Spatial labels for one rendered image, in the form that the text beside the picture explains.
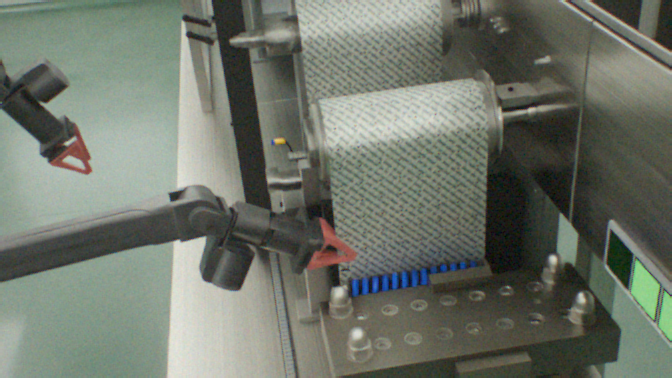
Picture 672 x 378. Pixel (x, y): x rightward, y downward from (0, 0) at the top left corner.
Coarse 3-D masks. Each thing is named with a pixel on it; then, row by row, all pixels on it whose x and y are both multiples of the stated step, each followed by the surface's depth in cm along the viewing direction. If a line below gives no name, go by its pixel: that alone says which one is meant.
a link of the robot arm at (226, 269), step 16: (208, 208) 104; (224, 208) 107; (192, 224) 103; (208, 224) 104; (224, 224) 105; (208, 240) 110; (208, 256) 108; (224, 256) 109; (240, 256) 109; (208, 272) 109; (224, 272) 109; (240, 272) 110; (224, 288) 110; (240, 288) 112
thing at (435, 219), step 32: (352, 192) 110; (384, 192) 111; (416, 192) 112; (448, 192) 113; (480, 192) 114; (352, 224) 113; (384, 224) 114; (416, 224) 115; (448, 224) 116; (480, 224) 117; (384, 256) 117; (416, 256) 118; (448, 256) 119; (480, 256) 120
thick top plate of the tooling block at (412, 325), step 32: (416, 288) 116; (480, 288) 115; (512, 288) 114; (544, 288) 114; (576, 288) 113; (320, 320) 116; (352, 320) 110; (384, 320) 110; (416, 320) 109; (448, 320) 109; (480, 320) 109; (512, 320) 108; (544, 320) 108; (608, 320) 107; (384, 352) 104; (416, 352) 104; (448, 352) 103; (480, 352) 103; (512, 352) 104; (544, 352) 105; (576, 352) 106; (608, 352) 107
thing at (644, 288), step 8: (640, 264) 88; (640, 272) 89; (648, 272) 87; (640, 280) 89; (648, 280) 87; (632, 288) 91; (640, 288) 89; (648, 288) 87; (656, 288) 86; (640, 296) 89; (648, 296) 88; (656, 296) 86; (648, 304) 88; (656, 304) 86; (648, 312) 88
